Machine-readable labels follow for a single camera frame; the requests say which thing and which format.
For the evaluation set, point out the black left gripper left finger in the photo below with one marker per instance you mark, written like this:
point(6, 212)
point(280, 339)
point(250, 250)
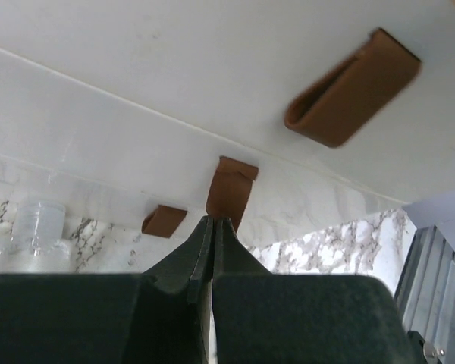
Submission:
point(158, 316)

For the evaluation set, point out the black front mounting rail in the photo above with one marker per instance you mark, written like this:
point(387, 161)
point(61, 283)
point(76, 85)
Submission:
point(425, 297)

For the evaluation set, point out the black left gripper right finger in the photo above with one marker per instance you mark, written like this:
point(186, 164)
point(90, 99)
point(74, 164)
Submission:
point(261, 317)

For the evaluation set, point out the white pull-out drawer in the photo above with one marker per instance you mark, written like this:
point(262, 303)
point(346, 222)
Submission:
point(114, 161)
point(232, 67)

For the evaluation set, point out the clear blue small container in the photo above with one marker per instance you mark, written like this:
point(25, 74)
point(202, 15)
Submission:
point(35, 244)

